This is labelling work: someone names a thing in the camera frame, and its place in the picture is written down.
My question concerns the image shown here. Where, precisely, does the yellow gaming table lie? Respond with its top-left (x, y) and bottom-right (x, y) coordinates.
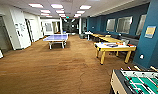
top-left (93, 41), bottom-right (138, 66)

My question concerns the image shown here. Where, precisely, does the blue ping pong table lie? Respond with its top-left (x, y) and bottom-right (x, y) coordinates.
top-left (42, 33), bottom-right (70, 51)

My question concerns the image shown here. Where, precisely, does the long yellow wooden table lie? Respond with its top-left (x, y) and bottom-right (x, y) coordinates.
top-left (90, 32), bottom-right (125, 45)

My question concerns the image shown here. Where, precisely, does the interior glass window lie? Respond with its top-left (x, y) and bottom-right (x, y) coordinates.
top-left (105, 18), bottom-right (117, 34)
top-left (136, 13), bottom-right (148, 36)
top-left (116, 16), bottom-right (134, 35)

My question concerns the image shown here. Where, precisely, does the rectangular ceiling light panel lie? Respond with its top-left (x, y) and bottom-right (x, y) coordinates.
top-left (27, 3), bottom-right (45, 9)
top-left (78, 4), bottom-right (93, 11)
top-left (50, 3), bottom-right (65, 10)

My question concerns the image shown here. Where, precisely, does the green foosball table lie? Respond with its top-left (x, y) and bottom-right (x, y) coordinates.
top-left (109, 66), bottom-right (158, 94)

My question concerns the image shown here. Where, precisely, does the grey hallway door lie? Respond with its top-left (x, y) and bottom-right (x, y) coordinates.
top-left (0, 15), bottom-right (12, 54)

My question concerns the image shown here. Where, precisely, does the white outlet on blue wall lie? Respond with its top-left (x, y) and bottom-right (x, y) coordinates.
top-left (139, 54), bottom-right (145, 60)

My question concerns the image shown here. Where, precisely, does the yellow wall sign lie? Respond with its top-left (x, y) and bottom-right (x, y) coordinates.
top-left (144, 25), bottom-right (157, 39)

